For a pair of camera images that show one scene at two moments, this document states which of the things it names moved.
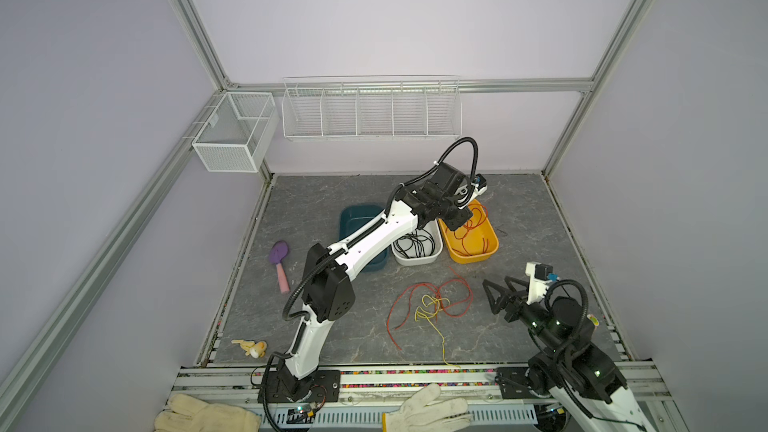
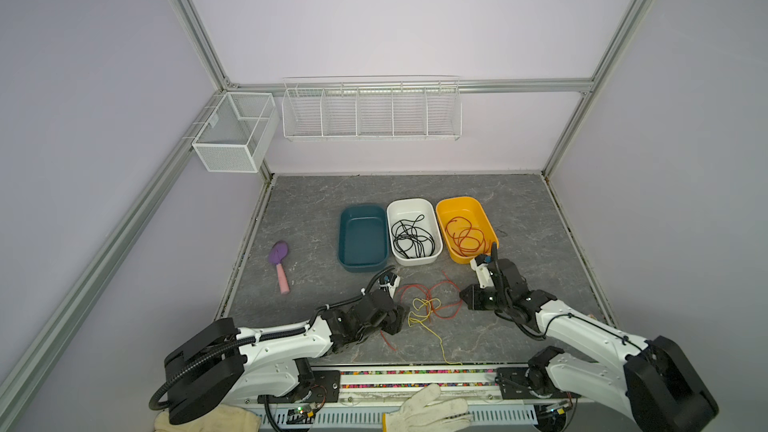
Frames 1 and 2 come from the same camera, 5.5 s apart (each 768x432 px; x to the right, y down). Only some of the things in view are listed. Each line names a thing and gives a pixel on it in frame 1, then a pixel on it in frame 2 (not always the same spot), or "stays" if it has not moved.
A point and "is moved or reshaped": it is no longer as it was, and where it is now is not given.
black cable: [413, 243] stays
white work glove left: [187, 414] stays
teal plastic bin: [354, 216] stays
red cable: [484, 250] is moved or reshaped
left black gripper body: [453, 215] -> [391, 324]
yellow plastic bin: [476, 240] stays
